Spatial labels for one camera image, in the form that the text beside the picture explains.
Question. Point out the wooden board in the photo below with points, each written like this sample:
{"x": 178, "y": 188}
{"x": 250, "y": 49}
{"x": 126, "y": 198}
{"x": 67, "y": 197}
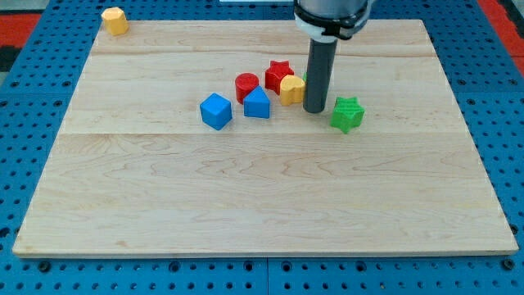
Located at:
{"x": 134, "y": 172}

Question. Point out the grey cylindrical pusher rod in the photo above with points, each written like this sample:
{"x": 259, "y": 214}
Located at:
{"x": 319, "y": 69}

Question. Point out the yellow hexagon block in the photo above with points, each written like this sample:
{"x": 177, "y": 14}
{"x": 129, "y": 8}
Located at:
{"x": 115, "y": 21}

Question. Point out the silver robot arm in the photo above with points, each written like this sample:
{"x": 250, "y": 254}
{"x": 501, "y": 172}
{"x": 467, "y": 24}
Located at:
{"x": 331, "y": 7}

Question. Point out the blue cube block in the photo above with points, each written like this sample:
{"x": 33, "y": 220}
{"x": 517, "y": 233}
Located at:
{"x": 216, "y": 111}

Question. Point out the red star block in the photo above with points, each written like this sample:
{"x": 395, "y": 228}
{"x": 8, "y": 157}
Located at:
{"x": 275, "y": 73}

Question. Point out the yellow heart block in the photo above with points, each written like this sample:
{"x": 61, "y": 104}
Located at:
{"x": 292, "y": 90}

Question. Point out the blue triangle block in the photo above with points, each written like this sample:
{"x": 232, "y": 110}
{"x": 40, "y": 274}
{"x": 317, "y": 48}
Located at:
{"x": 257, "y": 104}

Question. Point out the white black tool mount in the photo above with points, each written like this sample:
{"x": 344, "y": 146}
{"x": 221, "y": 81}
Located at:
{"x": 326, "y": 29}

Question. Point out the red cylinder block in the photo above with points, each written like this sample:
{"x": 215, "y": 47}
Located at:
{"x": 245, "y": 83}

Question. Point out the green star block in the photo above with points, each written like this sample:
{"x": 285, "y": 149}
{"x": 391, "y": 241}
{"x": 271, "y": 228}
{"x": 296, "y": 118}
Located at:
{"x": 347, "y": 114}

